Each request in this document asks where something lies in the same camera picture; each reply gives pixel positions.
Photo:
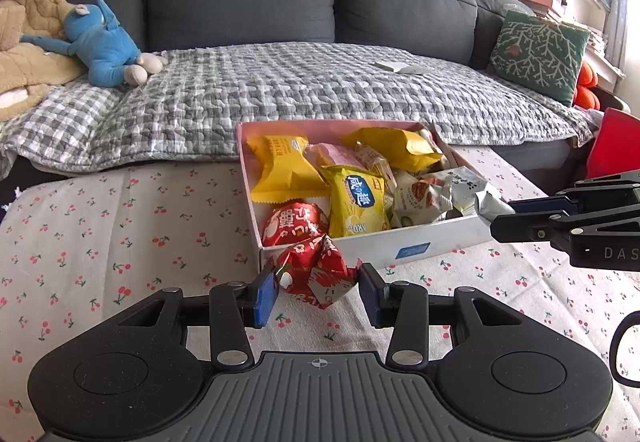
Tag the red chair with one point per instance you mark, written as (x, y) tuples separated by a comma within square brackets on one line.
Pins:
[(615, 142)]

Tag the large red snack packet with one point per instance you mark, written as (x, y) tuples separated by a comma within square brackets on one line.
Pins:
[(292, 224)]

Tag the green patterned cushion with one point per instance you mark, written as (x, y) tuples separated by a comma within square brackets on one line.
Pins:
[(540, 52)]

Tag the blue plush toy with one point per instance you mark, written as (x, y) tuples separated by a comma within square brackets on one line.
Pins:
[(105, 47)]

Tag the grey checked quilt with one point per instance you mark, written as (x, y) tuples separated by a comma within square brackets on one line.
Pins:
[(300, 92)]

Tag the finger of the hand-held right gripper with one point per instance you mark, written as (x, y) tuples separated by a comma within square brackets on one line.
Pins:
[(545, 206), (530, 228)]

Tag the silver snack packet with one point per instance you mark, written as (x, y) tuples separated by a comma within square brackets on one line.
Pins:
[(492, 208)]

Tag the orange cushion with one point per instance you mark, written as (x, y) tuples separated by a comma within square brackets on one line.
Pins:
[(586, 87)]

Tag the yellow waffle sandwich packet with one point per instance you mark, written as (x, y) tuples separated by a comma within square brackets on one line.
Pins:
[(285, 167)]

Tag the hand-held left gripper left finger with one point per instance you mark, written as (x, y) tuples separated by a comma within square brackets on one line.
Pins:
[(265, 297)]

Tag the small red snack packet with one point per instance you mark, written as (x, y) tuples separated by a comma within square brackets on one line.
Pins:
[(317, 269)]

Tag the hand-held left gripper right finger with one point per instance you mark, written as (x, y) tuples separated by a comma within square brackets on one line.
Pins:
[(374, 294)]

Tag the stack of books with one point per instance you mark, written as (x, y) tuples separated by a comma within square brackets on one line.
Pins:
[(542, 5)]

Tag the white snack packet black print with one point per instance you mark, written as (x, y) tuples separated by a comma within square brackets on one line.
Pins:
[(465, 187)]

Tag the large crinkled yellow snack bag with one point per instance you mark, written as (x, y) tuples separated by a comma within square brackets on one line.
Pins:
[(395, 147)]

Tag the small yellow biscuit packet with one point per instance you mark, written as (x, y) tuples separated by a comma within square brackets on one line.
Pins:
[(357, 202)]

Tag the clear packet of crackers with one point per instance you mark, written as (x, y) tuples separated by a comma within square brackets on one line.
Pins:
[(377, 165)]

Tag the cherry print tablecloth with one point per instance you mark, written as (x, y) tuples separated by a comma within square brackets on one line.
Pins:
[(125, 232)]

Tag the beige fleece blanket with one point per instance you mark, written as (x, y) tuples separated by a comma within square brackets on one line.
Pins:
[(25, 57)]

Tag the pink snack packet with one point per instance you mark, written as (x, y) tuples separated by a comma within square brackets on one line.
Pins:
[(332, 156)]

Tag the pink-lined silver cardboard box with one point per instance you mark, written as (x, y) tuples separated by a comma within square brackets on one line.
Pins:
[(380, 249)]

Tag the white card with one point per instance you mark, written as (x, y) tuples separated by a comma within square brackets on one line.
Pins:
[(402, 67)]

